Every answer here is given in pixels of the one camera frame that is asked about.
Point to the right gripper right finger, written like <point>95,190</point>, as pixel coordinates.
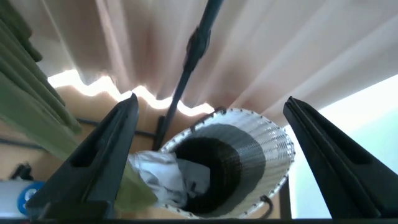
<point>342,174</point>

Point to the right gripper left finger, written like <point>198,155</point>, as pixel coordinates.
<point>71,183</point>

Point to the green sleeveless shirt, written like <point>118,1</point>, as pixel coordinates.
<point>25,102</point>

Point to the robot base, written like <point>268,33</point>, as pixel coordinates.
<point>12,196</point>

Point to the white laundry basket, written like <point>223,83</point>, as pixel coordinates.
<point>264,137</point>

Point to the black clothes rack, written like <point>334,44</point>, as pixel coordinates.
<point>197,43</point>

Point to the pale grey garment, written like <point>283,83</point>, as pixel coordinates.
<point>158,174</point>

